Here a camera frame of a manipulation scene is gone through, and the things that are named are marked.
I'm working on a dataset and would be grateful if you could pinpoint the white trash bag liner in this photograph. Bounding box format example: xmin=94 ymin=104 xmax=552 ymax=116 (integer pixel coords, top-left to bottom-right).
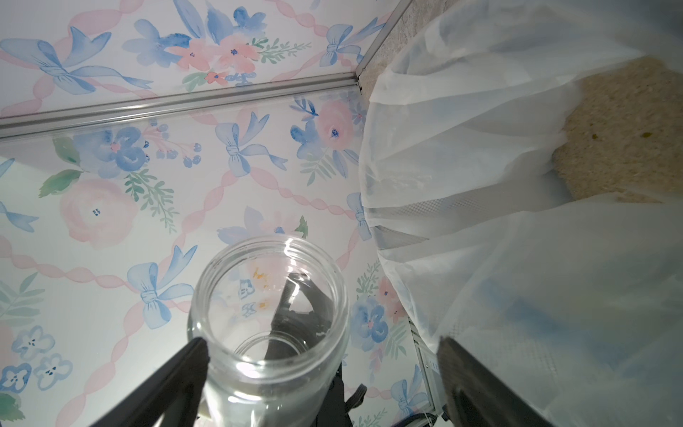
xmin=360 ymin=1 xmax=682 ymax=426

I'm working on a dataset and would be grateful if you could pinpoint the tan lid jar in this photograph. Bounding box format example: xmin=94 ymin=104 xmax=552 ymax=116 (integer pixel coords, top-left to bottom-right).
xmin=188 ymin=234 xmax=350 ymax=426

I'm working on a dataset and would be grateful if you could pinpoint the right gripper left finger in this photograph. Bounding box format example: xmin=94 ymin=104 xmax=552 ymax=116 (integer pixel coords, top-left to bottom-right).
xmin=94 ymin=338 xmax=210 ymax=427

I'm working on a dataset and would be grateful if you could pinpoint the rice pile in bag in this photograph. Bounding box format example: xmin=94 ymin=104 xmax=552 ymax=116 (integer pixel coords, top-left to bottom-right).
xmin=553 ymin=57 xmax=682 ymax=203

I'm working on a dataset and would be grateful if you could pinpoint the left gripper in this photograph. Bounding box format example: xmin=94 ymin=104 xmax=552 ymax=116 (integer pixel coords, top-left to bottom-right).
xmin=264 ymin=273 xmax=368 ymax=427

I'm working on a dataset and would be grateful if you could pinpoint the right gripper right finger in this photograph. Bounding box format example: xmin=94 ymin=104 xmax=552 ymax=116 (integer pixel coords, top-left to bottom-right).
xmin=437 ymin=337 xmax=551 ymax=427

